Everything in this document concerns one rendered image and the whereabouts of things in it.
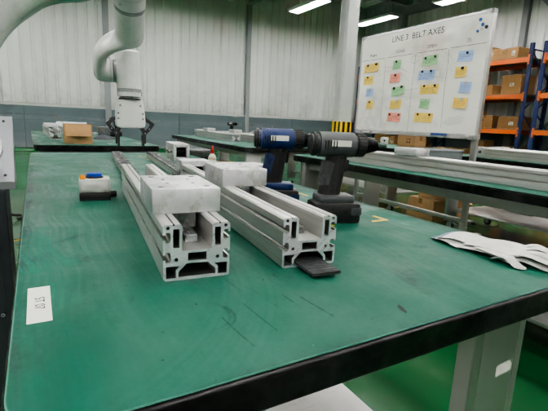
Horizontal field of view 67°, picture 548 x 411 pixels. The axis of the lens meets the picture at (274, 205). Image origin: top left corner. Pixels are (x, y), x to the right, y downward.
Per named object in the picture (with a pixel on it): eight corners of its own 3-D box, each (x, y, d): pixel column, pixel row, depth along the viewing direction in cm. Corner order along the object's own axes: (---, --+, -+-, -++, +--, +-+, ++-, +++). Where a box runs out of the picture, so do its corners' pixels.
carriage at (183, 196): (140, 210, 79) (139, 174, 77) (196, 208, 83) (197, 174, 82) (152, 232, 65) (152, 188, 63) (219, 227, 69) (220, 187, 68)
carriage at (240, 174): (204, 187, 109) (205, 161, 108) (243, 186, 113) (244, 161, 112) (222, 198, 95) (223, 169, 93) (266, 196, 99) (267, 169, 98)
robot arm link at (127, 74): (114, 87, 140) (143, 90, 143) (112, 46, 137) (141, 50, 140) (113, 89, 147) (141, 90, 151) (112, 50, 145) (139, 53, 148)
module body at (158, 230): (121, 190, 131) (121, 164, 129) (154, 189, 135) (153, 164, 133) (163, 281, 60) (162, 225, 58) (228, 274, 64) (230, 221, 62)
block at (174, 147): (165, 159, 235) (165, 142, 233) (184, 159, 240) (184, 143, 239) (169, 161, 227) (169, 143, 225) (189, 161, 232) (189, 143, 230)
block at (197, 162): (170, 185, 146) (169, 158, 144) (204, 184, 151) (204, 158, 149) (174, 189, 138) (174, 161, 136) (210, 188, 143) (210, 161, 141)
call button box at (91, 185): (80, 196, 119) (78, 174, 118) (115, 195, 123) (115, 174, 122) (79, 201, 112) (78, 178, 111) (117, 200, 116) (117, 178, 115)
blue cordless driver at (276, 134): (251, 201, 122) (254, 126, 117) (316, 203, 124) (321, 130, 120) (253, 207, 114) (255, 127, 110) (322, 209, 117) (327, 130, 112)
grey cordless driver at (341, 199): (301, 217, 105) (306, 130, 101) (372, 216, 110) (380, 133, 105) (310, 224, 98) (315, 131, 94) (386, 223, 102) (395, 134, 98)
